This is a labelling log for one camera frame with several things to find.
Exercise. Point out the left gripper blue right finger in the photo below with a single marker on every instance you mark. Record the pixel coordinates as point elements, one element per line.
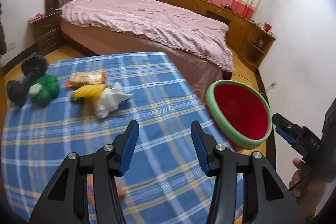
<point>209,152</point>

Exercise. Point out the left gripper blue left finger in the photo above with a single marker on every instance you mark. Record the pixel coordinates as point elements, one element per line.
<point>120,152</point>

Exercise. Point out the white glove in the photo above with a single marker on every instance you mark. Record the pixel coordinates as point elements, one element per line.
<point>109,100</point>

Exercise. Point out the orange ointment box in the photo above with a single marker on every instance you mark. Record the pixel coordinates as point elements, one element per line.
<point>91,191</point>

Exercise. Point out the person's right hand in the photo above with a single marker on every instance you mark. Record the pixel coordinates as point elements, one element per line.
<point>318,188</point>

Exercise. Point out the red bin with green rim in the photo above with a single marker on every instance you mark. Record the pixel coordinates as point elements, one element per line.
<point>240,112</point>

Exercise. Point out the blue plaid table blanket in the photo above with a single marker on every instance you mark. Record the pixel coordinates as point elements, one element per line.
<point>164,183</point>

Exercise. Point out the orange snack cracker packet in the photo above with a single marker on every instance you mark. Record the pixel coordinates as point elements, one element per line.
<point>79,79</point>

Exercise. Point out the green clover toy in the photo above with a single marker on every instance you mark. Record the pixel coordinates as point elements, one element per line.
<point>44,90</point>

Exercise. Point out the long wooden cabinet desk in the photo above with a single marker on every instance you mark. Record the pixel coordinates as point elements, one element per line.
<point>249,41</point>

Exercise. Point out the red cup on cabinet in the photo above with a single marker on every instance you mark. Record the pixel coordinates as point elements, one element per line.
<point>267,27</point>

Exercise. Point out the pink bed cover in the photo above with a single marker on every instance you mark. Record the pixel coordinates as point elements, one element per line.
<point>180,29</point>

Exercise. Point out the dark wooden nightstand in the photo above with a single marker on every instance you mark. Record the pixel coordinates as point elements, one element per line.
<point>47,33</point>

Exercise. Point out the black jacket hanging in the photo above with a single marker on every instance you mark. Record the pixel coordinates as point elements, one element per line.
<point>3,49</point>

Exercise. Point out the dark wooden bed frame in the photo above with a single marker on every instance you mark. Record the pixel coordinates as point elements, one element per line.
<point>92,26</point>

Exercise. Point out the black suction mount stand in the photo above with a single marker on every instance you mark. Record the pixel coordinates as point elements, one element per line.
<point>33,68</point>

